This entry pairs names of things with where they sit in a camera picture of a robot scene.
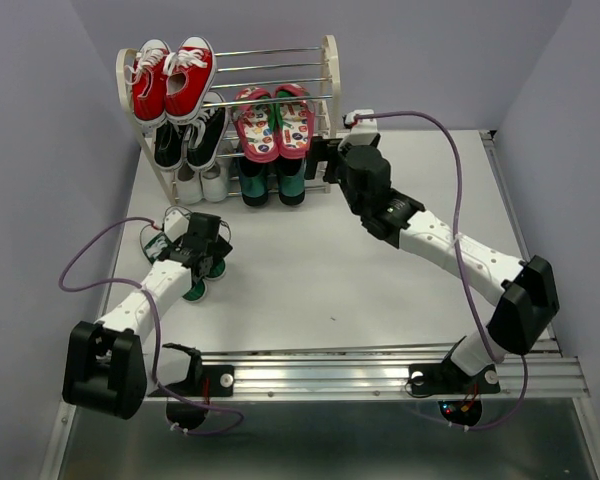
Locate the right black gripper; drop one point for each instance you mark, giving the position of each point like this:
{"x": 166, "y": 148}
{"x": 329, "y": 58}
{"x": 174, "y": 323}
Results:
{"x": 324, "y": 150}

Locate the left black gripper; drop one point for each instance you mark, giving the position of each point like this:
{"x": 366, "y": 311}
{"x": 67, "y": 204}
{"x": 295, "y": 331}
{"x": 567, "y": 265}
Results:
{"x": 220, "y": 248}

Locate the teal leather loafer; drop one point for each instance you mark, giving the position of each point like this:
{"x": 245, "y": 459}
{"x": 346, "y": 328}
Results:
{"x": 253, "y": 179}
{"x": 290, "y": 180}

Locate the pink patterned flip-flop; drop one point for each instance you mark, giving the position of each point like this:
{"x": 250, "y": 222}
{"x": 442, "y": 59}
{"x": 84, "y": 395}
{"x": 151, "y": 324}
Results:
{"x": 255, "y": 125}
{"x": 294, "y": 120}

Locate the green canvas sneaker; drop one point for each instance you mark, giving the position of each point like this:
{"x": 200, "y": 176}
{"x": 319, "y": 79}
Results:
{"x": 152, "y": 243}
{"x": 217, "y": 267}

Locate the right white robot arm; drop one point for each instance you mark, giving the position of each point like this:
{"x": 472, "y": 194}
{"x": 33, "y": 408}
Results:
{"x": 523, "y": 292}

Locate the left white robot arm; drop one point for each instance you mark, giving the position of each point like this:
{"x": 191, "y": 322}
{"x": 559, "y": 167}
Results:
{"x": 105, "y": 367}

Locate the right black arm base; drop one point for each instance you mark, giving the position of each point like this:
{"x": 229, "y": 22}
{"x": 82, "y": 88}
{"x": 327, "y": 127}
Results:
{"x": 459, "y": 394}

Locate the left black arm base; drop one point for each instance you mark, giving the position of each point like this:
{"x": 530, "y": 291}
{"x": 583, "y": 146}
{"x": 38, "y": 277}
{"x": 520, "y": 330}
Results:
{"x": 215, "y": 383}

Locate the cream shoe rack chrome bars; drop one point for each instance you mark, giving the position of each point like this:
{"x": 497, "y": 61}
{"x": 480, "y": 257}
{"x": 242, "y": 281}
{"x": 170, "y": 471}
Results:
{"x": 321, "y": 74}

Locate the left white sneaker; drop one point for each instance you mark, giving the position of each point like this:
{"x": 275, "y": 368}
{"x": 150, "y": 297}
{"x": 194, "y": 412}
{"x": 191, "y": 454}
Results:
{"x": 188, "y": 186}

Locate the white sneaker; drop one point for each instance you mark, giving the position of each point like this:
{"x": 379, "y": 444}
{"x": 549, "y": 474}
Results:
{"x": 215, "y": 182}
{"x": 188, "y": 186}

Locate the right white sneaker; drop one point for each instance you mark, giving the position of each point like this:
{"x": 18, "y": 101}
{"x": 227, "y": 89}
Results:
{"x": 215, "y": 182}

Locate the right black canvas sneaker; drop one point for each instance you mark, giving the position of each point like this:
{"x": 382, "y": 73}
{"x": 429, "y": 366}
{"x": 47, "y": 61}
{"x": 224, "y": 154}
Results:
{"x": 203, "y": 136}

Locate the black canvas sneaker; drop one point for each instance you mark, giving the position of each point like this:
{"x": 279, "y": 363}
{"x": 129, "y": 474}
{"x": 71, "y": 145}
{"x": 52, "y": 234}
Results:
{"x": 168, "y": 147}
{"x": 203, "y": 136}

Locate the left black canvas sneaker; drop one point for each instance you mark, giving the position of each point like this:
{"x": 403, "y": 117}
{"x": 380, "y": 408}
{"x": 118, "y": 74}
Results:
{"x": 168, "y": 147}

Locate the right red canvas sneaker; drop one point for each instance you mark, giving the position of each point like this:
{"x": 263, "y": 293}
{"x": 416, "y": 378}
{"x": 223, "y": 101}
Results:
{"x": 189, "y": 73}

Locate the red canvas sneaker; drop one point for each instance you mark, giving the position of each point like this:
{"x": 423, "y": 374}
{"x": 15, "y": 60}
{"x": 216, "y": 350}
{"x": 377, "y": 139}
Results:
{"x": 189, "y": 73}
{"x": 148, "y": 84}

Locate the left red canvas sneaker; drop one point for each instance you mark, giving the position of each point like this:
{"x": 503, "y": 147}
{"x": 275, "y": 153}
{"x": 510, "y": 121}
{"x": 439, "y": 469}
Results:
{"x": 148, "y": 84}

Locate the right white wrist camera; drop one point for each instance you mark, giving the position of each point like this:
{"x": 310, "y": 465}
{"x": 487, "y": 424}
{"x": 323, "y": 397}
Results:
{"x": 361, "y": 130}

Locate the aluminium mounting rail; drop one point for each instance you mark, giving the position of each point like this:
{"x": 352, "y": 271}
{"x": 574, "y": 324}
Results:
{"x": 366, "y": 375}

